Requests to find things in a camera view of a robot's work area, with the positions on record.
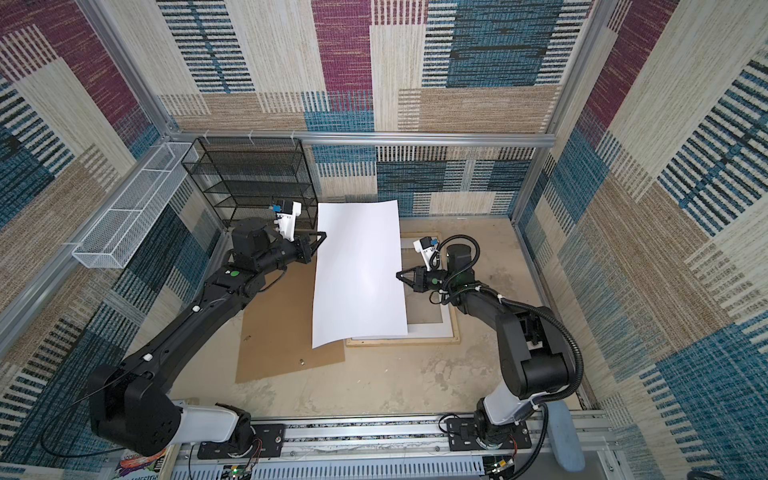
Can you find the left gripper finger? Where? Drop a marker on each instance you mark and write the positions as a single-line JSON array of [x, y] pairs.
[[312, 238], [308, 246]]

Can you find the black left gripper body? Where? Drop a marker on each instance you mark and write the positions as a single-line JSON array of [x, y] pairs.
[[284, 254]]

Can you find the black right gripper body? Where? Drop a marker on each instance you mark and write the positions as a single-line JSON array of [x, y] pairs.
[[434, 279]]

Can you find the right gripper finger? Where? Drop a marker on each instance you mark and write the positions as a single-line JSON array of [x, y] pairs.
[[410, 274], [416, 283]]

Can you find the white bordered dark photo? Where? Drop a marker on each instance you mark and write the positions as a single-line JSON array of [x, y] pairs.
[[356, 293]]

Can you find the light wooden picture frame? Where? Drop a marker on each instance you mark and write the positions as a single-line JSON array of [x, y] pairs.
[[406, 240]]

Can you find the white photo mat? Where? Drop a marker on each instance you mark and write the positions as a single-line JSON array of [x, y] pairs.
[[445, 333]]

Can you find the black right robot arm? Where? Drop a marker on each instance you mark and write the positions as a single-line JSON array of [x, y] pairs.
[[540, 360]]

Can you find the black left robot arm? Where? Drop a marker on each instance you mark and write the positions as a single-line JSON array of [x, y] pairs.
[[129, 403]]

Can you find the brown cardboard backing board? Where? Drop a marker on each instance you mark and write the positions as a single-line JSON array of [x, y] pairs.
[[276, 335]]

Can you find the grey blue padded object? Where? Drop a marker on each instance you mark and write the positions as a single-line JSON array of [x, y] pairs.
[[563, 437]]

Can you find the colourful treehouse book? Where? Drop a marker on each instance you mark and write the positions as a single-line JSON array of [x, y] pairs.
[[134, 466]]

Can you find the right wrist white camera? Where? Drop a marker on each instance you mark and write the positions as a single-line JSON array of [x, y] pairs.
[[427, 247]]

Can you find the wrist white camera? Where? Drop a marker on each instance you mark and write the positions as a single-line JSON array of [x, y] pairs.
[[427, 247], [286, 214]]

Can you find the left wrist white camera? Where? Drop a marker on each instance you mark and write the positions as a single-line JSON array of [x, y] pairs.
[[286, 214]]

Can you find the black wire mesh shelf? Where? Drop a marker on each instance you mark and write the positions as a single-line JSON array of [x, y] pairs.
[[244, 177]]

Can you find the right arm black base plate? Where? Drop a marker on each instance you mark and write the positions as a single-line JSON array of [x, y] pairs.
[[462, 436]]

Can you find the white wire mesh basket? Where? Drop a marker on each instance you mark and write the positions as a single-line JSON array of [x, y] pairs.
[[118, 233]]

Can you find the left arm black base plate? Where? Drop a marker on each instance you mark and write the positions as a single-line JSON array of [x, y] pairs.
[[258, 440]]

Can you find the aluminium front rail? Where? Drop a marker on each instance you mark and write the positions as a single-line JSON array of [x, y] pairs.
[[405, 447]]

